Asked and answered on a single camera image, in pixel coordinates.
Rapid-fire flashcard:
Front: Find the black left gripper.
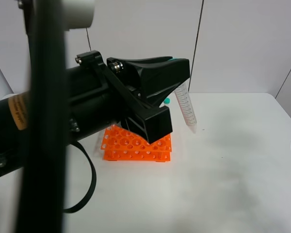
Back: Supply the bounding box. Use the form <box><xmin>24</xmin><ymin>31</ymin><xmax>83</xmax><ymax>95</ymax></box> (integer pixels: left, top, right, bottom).
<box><xmin>67</xmin><ymin>50</ymin><xmax>190</xmax><ymax>143</ymax></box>

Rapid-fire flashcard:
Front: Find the teal-capped test tube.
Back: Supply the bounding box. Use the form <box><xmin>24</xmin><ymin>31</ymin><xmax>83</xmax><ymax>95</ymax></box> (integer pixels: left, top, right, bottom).
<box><xmin>168</xmin><ymin>57</ymin><xmax>198</xmax><ymax>134</ymax></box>

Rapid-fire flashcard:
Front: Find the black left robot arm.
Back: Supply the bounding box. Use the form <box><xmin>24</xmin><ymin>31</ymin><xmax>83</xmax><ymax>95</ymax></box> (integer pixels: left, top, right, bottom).
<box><xmin>0</xmin><ymin>0</ymin><xmax>190</xmax><ymax>233</ymax></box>

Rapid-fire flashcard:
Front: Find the orange plastic test tube rack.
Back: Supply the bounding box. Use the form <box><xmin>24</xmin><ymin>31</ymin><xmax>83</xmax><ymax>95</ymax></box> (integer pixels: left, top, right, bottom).
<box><xmin>100</xmin><ymin>125</ymin><xmax>172</xmax><ymax>162</ymax></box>

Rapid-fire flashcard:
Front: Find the black cable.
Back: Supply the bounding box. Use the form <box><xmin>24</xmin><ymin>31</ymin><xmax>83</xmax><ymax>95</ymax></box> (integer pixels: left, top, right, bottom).
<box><xmin>63</xmin><ymin>140</ymin><xmax>97</xmax><ymax>214</ymax></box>

